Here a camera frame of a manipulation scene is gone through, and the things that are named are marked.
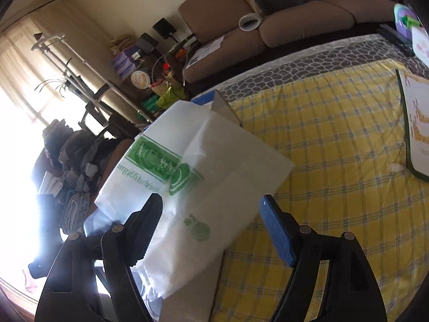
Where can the black remote control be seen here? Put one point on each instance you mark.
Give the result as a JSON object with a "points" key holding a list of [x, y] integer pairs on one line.
{"points": [[392, 35]]}

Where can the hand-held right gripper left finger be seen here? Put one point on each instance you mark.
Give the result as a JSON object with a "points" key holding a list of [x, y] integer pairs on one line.
{"points": [[147, 228]]}

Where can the white plastic bag green print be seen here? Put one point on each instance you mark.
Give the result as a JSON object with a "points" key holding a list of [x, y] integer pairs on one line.
{"points": [[218, 161]]}

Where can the round printed disc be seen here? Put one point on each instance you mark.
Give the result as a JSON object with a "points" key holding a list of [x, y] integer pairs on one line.
{"points": [[140, 79]]}

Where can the grey patterned tablecloth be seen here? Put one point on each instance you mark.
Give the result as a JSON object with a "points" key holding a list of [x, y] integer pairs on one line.
{"points": [[301, 63]]}

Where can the white tape roll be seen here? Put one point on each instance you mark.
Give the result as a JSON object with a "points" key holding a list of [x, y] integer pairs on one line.
{"points": [[243, 24]]}

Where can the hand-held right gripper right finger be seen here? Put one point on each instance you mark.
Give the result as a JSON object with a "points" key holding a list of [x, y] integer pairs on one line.
{"points": [[276, 231]]}

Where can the purple boxes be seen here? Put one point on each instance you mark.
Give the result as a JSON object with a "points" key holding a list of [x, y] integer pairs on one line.
{"points": [[124, 62]]}

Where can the yellow plaid tablecloth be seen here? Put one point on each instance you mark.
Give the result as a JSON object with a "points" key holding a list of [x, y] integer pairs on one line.
{"points": [[335, 141]]}

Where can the paper sheet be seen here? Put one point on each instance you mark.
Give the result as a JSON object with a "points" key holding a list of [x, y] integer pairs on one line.
{"points": [[204, 52]]}

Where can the black speaker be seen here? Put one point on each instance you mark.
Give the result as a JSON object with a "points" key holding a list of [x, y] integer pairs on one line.
{"points": [[164, 26], [147, 43]]}

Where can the brown sofa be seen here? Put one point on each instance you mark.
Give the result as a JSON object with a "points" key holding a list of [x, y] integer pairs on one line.
{"points": [[301, 16]]}

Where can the pile of clothes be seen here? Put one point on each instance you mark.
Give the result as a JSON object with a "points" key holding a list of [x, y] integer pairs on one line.
{"points": [[77, 147]]}

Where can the white plastic bag with cups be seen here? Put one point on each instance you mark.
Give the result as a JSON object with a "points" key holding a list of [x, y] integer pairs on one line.
{"points": [[415, 107]]}

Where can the potted plant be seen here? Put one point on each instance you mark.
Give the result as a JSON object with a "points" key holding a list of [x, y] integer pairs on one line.
{"points": [[55, 85]]}

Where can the white rectangular box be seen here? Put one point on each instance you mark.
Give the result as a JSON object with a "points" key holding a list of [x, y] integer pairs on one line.
{"points": [[419, 40]]}

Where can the cardboard box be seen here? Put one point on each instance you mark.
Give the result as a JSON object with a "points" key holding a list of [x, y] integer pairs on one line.
{"points": [[221, 107]]}

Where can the beige curtain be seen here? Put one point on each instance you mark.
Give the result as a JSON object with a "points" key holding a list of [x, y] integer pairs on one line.
{"points": [[67, 33]]}

